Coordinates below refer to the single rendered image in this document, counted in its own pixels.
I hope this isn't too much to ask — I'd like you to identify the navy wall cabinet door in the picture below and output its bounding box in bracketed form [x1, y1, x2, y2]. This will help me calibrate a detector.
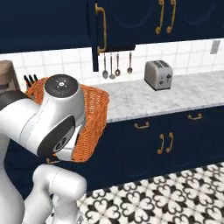
[0, 0, 95, 55]
[165, 0, 224, 42]
[87, 0, 137, 73]
[134, 0, 168, 46]

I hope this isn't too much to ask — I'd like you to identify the hanging metal spoon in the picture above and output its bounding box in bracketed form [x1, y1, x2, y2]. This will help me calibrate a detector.
[101, 52, 109, 80]
[126, 52, 134, 74]

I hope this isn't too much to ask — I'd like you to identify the gold drawer handle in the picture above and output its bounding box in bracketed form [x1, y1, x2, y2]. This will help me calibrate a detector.
[133, 121, 151, 130]
[186, 112, 204, 122]
[45, 157, 61, 165]

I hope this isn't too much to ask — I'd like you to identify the brown countertop appliance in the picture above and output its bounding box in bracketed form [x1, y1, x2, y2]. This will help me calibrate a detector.
[0, 59, 22, 95]

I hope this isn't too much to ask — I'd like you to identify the navy base cabinet door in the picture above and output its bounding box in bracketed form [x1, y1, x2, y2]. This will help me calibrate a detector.
[119, 130, 167, 182]
[164, 122, 218, 172]

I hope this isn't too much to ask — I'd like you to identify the black knife block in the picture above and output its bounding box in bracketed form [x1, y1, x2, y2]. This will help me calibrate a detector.
[23, 73, 40, 89]

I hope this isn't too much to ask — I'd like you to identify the gold wall cabinet handle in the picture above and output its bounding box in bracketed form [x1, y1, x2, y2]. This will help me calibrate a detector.
[155, 0, 165, 36]
[166, 0, 178, 35]
[94, 3, 109, 55]

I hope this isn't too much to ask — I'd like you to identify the hanging metal spatula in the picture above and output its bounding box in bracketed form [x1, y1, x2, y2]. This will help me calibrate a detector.
[108, 52, 116, 81]

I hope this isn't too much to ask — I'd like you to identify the hanging metal ladle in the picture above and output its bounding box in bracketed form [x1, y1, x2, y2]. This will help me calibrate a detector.
[114, 52, 122, 78]

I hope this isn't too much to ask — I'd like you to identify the silver toaster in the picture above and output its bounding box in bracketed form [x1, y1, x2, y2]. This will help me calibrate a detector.
[143, 59, 174, 92]

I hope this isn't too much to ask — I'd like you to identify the orange wicker basket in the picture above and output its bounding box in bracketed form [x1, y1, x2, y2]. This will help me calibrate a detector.
[25, 76, 111, 164]

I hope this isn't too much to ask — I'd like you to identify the gold base cabinet handle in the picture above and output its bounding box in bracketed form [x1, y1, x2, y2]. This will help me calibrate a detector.
[157, 133, 165, 155]
[165, 131, 175, 154]

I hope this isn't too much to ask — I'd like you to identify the navy drawer front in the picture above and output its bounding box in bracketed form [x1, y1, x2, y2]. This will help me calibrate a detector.
[166, 107, 218, 126]
[120, 115, 168, 134]

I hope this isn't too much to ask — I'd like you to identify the grey wall outlet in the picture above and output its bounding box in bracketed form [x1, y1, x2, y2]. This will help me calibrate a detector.
[210, 39, 221, 55]

